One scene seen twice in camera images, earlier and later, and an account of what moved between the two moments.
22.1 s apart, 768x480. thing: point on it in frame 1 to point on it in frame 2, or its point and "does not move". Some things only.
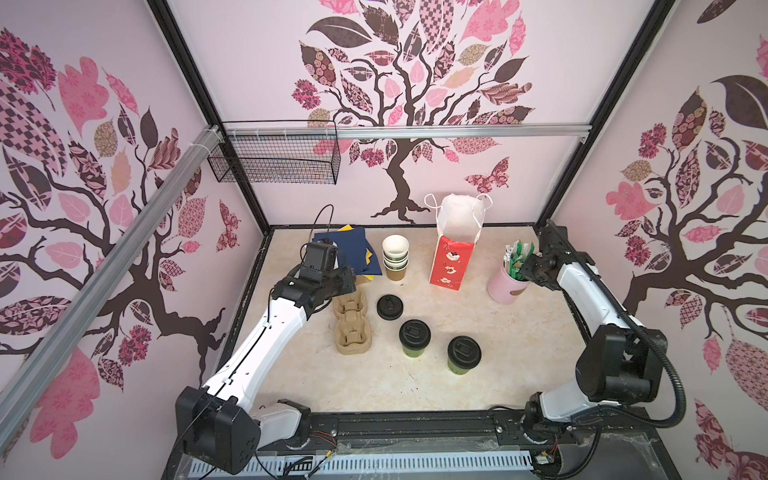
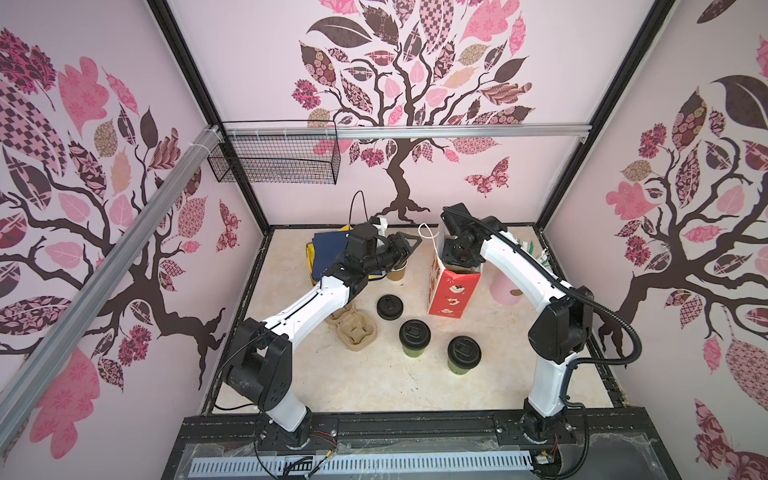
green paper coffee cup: [413, 353] does not move
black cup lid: [414, 334] does not move
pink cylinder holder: [505, 289] does not move
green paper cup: [457, 369] does not move
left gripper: [348, 280] to [400, 247]
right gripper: [527, 268] to [446, 259]
